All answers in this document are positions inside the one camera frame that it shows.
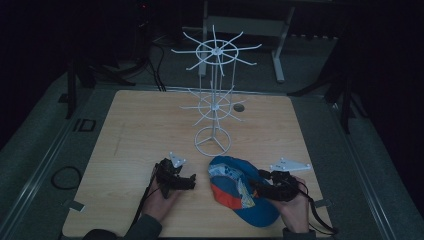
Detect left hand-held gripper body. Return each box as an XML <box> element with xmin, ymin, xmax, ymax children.
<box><xmin>153</xmin><ymin>151</ymin><xmax>188</xmax><ymax>200</ymax></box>

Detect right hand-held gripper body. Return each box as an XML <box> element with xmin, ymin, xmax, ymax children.
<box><xmin>263</xmin><ymin>157</ymin><xmax>313</xmax><ymax>203</ymax></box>

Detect blue and orange cap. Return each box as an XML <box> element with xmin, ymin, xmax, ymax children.
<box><xmin>207</xmin><ymin>155</ymin><xmax>281</xmax><ymax>229</ymax></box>

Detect person's right hand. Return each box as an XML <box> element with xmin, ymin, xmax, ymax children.
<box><xmin>270</xmin><ymin>175</ymin><xmax>311</xmax><ymax>234</ymax></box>

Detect person's left hand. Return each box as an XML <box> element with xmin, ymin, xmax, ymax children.
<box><xmin>142</xmin><ymin>181</ymin><xmax>183</xmax><ymax>223</ymax></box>

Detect black metal stand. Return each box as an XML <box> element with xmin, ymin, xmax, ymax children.
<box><xmin>58</xmin><ymin>56</ymin><xmax>137</xmax><ymax>120</ymax></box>
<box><xmin>287</xmin><ymin>29</ymin><xmax>369</xmax><ymax>135</ymax></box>

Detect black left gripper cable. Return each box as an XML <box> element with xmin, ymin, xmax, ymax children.
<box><xmin>130</xmin><ymin>165</ymin><xmax>158</xmax><ymax>232</ymax></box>

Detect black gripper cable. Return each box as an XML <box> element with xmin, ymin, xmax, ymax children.
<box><xmin>295</xmin><ymin>179</ymin><xmax>340</xmax><ymax>236</ymax></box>
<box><xmin>130</xmin><ymin>165</ymin><xmax>158</xmax><ymax>232</ymax></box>

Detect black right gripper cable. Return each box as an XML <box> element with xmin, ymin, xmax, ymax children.
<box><xmin>295</xmin><ymin>179</ymin><xmax>340</xmax><ymax>236</ymax></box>

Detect grey table corner bracket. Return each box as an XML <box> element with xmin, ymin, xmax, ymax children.
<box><xmin>313</xmin><ymin>198</ymin><xmax>333</xmax><ymax>210</ymax></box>

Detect white wire display rack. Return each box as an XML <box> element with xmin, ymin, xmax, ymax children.
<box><xmin>170</xmin><ymin>24</ymin><xmax>263</xmax><ymax>158</ymax></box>

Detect black rectangular floor bracket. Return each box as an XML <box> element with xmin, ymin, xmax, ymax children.
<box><xmin>72</xmin><ymin>117</ymin><xmax>97</xmax><ymax>133</ymax></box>

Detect black floor cables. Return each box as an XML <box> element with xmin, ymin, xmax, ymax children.
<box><xmin>145</xmin><ymin>36</ymin><xmax>168</xmax><ymax>93</ymax></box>

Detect white metal desk frame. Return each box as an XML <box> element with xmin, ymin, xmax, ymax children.
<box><xmin>198</xmin><ymin>0</ymin><xmax>297</xmax><ymax>84</ymax></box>

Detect black coiled floor cable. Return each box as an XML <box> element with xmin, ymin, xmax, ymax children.
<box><xmin>50</xmin><ymin>165</ymin><xmax>84</xmax><ymax>191</ymax></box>

